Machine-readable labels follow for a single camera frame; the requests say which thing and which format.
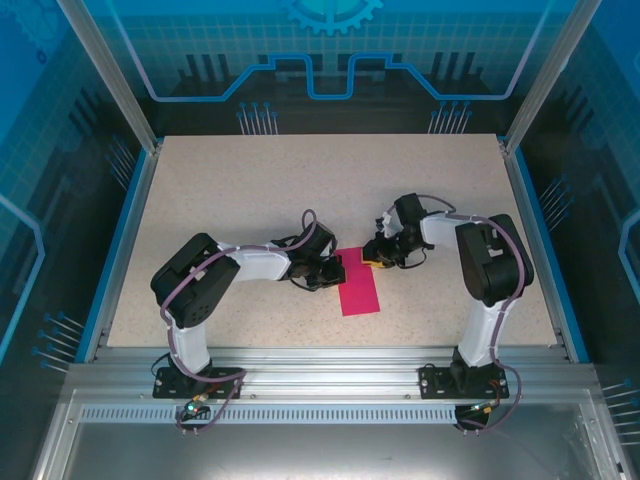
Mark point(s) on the right black-white robot arm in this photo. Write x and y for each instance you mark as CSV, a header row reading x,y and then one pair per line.
x,y
492,265

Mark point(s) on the left black-white robot arm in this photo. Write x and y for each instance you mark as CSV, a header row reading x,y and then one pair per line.
x,y
200,290

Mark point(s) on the shiny metal sheet tray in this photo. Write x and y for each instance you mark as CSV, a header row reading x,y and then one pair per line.
x,y
325,450

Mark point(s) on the small lit connector board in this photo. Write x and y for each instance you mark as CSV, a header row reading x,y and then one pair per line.
x,y
482,407
196,404

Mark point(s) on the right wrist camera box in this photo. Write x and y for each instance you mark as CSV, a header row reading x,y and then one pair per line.
x,y
387,225

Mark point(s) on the wide aluminium mounting rail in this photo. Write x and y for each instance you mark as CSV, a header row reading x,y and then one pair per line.
x,y
325,370

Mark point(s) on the aluminium table side rail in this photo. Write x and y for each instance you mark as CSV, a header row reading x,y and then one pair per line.
x,y
533,235
129,235

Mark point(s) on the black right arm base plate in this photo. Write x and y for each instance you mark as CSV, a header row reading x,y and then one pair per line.
x,y
435,382

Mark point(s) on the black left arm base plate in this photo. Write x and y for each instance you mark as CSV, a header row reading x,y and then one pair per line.
x,y
170,386

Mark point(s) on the slanted aluminium frame post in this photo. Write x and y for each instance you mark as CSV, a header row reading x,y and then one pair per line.
x,y
546,75
116,75

